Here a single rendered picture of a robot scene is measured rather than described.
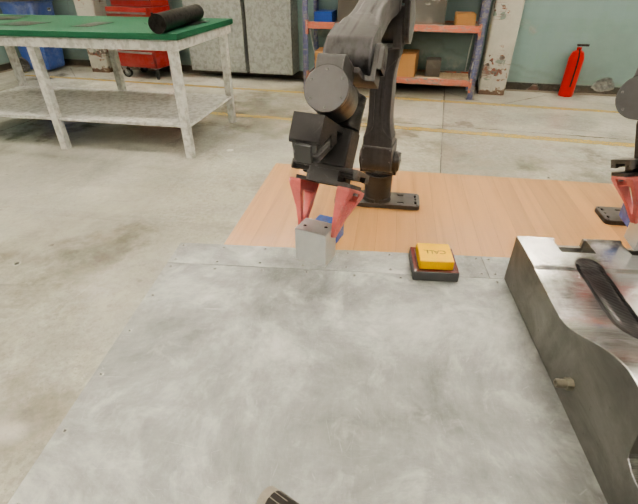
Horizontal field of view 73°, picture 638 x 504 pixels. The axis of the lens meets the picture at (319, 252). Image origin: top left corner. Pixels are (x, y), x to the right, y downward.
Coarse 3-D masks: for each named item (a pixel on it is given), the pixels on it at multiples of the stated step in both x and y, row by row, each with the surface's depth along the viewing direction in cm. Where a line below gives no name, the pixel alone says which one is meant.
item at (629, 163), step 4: (612, 160) 68; (616, 160) 66; (620, 160) 65; (624, 160) 64; (628, 160) 63; (632, 160) 62; (636, 160) 62; (612, 164) 68; (616, 164) 67; (620, 164) 67; (624, 164) 67; (628, 164) 63; (632, 164) 62; (636, 164) 63; (628, 168) 63; (632, 168) 63
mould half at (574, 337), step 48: (528, 240) 71; (528, 288) 67; (576, 288) 61; (624, 288) 61; (576, 336) 52; (624, 336) 51; (576, 384) 52; (624, 384) 43; (576, 432) 51; (624, 432) 42; (624, 480) 42
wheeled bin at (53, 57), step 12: (0, 0) 570; (12, 0) 568; (24, 0) 566; (36, 0) 575; (48, 0) 597; (12, 12) 580; (24, 12) 578; (36, 12) 583; (48, 12) 603; (24, 48) 609; (48, 48) 613; (60, 48) 636; (24, 60) 616; (48, 60) 616; (60, 60) 639; (24, 72) 626
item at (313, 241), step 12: (324, 216) 67; (300, 228) 62; (312, 228) 62; (324, 228) 62; (300, 240) 63; (312, 240) 62; (324, 240) 61; (336, 240) 66; (300, 252) 64; (312, 252) 63; (324, 252) 62; (324, 264) 63
